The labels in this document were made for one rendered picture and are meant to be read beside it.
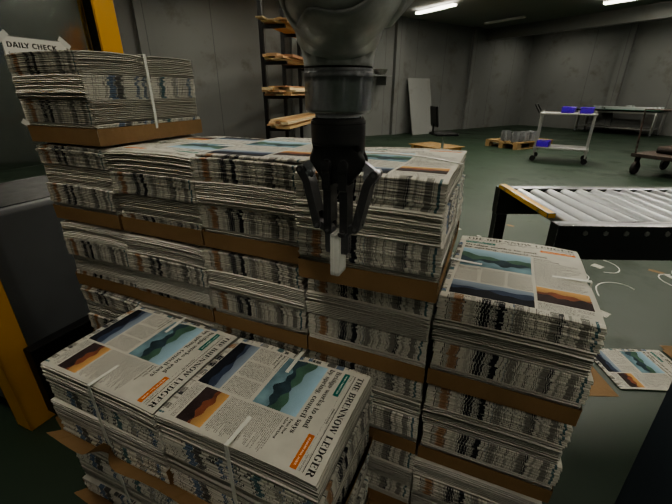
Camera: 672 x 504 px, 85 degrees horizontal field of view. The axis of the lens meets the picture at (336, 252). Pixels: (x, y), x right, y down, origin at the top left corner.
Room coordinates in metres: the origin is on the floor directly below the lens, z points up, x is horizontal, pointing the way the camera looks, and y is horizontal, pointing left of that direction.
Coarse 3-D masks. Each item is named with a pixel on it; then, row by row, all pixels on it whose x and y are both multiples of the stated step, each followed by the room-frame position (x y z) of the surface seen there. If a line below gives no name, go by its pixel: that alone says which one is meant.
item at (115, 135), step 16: (32, 128) 1.08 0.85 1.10; (48, 128) 1.05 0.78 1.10; (64, 128) 1.02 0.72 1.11; (80, 128) 1.00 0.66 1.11; (112, 128) 1.01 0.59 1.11; (128, 128) 1.06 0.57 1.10; (144, 128) 1.11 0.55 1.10; (160, 128) 1.16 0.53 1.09; (176, 128) 1.21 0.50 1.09; (192, 128) 1.28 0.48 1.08; (80, 144) 1.01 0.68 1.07; (96, 144) 0.98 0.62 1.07; (112, 144) 1.01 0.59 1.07; (64, 208) 1.07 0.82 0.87; (96, 224) 1.02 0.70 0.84; (112, 224) 0.99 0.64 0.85; (112, 288) 1.02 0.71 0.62; (128, 288) 0.99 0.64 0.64
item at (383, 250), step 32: (320, 192) 0.68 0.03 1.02; (384, 192) 0.63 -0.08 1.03; (416, 192) 0.61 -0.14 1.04; (448, 192) 0.62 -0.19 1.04; (384, 224) 0.62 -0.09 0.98; (416, 224) 0.60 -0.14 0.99; (448, 224) 0.66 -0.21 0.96; (320, 256) 0.67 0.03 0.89; (352, 256) 0.64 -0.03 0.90; (384, 256) 0.62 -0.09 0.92; (416, 256) 0.60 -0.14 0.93
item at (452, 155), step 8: (384, 152) 0.91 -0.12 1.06; (392, 152) 0.90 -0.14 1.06; (400, 152) 0.90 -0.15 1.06; (408, 152) 0.90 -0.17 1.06; (416, 152) 0.89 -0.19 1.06; (424, 152) 0.89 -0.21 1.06; (432, 152) 0.89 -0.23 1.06; (440, 152) 0.89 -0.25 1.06; (448, 152) 0.89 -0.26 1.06; (456, 152) 0.89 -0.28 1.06; (464, 152) 0.89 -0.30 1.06; (432, 160) 0.81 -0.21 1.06; (456, 160) 0.80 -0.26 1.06; (464, 160) 0.92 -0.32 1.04; (464, 168) 0.93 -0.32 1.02; (464, 176) 0.90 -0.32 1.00; (456, 184) 0.79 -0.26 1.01; (456, 224) 0.80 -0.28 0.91
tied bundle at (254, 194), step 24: (192, 168) 0.86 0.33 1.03; (216, 168) 0.83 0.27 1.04; (240, 168) 0.80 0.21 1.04; (264, 168) 0.78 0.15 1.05; (288, 168) 0.76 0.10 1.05; (216, 192) 0.83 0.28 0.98; (240, 192) 0.80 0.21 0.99; (264, 192) 0.78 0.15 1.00; (288, 192) 0.75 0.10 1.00; (216, 216) 0.84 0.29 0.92; (240, 216) 0.81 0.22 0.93; (264, 216) 0.79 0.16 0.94; (288, 216) 0.76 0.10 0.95; (264, 240) 0.79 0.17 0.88; (288, 240) 0.76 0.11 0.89
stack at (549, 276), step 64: (192, 256) 0.87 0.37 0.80; (256, 256) 0.81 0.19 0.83; (512, 256) 0.81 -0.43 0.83; (576, 256) 0.82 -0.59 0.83; (192, 320) 0.89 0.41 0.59; (256, 320) 0.80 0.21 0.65; (320, 320) 0.73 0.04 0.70; (384, 320) 0.66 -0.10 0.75; (448, 320) 0.62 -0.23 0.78; (512, 320) 0.58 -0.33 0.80; (576, 320) 0.54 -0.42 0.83; (384, 384) 0.67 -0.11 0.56; (512, 384) 0.56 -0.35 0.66; (576, 384) 0.52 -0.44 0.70; (384, 448) 0.66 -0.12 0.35; (448, 448) 0.60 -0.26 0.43; (512, 448) 0.55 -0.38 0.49
